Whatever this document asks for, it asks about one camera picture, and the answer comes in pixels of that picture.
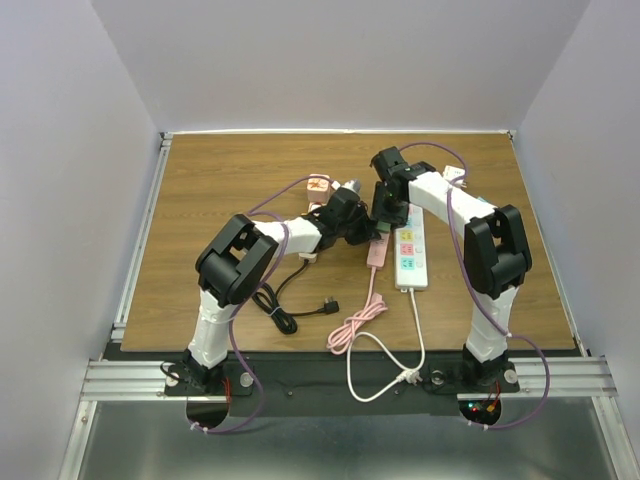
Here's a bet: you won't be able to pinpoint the white power cable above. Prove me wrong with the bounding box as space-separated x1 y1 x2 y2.
345 288 427 403

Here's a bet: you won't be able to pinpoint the pink cube adapter deer print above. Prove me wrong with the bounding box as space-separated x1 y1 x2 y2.
306 174 331 204

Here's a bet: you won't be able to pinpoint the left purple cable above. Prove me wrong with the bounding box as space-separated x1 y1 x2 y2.
187 178 321 436

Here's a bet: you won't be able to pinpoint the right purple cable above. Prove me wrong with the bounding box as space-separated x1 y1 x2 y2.
399 142 552 431

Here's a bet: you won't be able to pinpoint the aluminium left rail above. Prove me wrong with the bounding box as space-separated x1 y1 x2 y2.
110 132 174 343

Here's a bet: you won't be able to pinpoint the purple cable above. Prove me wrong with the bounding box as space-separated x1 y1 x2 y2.
187 178 321 436
399 142 552 431

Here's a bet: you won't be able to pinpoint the pink power cable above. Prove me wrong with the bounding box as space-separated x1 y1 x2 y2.
325 267 390 356

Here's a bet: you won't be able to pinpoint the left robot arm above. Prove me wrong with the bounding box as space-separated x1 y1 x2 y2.
182 180 376 394

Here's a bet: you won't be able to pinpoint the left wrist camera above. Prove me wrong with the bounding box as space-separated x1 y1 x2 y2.
332 179 361 195

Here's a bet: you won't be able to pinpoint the black power cable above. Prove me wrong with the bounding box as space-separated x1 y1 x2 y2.
249 260 341 336

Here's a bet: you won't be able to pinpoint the aluminium front rail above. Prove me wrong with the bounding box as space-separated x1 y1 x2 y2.
81 357 618 401

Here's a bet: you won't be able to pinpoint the aluminium rail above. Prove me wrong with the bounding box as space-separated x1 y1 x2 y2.
81 357 618 401
110 132 174 343

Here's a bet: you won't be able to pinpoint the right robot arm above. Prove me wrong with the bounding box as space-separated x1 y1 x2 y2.
370 147 532 390

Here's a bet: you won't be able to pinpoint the green plug adapter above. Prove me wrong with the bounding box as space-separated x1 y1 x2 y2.
377 222 391 233

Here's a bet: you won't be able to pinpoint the white cube adapter cartoon print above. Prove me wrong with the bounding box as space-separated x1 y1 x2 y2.
442 165 467 189

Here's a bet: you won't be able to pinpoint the white power strip pastel sockets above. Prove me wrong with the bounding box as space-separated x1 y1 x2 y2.
394 204 428 291

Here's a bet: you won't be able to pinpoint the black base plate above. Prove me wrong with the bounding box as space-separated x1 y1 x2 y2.
99 349 521 419

